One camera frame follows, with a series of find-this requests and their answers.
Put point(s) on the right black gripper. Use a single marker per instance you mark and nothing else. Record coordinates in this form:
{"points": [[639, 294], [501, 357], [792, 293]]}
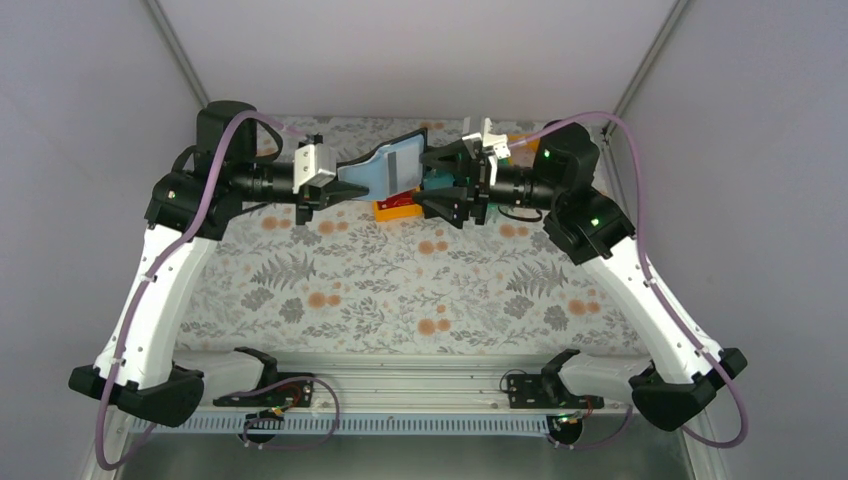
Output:
{"points": [[477, 190]]}

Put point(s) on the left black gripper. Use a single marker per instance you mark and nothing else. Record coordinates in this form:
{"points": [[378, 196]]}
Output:
{"points": [[322, 190]]}

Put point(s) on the black leather card holder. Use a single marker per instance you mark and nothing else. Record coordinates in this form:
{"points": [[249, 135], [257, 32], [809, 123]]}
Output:
{"points": [[392, 168]]}

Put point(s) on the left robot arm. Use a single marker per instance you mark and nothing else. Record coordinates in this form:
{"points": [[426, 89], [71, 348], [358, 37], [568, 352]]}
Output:
{"points": [[187, 216]]}

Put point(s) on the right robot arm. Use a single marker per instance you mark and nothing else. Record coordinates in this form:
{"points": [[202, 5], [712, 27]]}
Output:
{"points": [[684, 368]]}

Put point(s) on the teal cards stack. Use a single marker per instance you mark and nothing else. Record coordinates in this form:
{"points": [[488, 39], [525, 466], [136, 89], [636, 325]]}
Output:
{"points": [[434, 180]]}

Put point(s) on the red VIP cards stack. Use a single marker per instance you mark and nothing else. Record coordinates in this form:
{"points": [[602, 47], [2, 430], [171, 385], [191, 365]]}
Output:
{"points": [[397, 201]]}

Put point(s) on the near orange bin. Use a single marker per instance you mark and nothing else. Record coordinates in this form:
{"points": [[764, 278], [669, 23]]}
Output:
{"points": [[411, 211]]}

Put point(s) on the orange bin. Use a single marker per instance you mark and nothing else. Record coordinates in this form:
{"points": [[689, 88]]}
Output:
{"points": [[411, 211], [524, 156]]}

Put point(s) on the far orange bin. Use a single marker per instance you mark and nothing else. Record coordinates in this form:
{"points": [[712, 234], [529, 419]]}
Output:
{"points": [[524, 156]]}

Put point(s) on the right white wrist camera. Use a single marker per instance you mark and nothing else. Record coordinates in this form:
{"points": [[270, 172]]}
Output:
{"points": [[479, 138]]}

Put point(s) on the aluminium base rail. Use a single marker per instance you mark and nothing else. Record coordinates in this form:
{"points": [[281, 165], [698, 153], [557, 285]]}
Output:
{"points": [[449, 384]]}

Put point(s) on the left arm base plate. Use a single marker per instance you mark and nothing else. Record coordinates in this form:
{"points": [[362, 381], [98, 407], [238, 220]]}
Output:
{"points": [[293, 390]]}

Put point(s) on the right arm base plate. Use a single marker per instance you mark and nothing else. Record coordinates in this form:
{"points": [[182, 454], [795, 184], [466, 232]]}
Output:
{"points": [[529, 392]]}

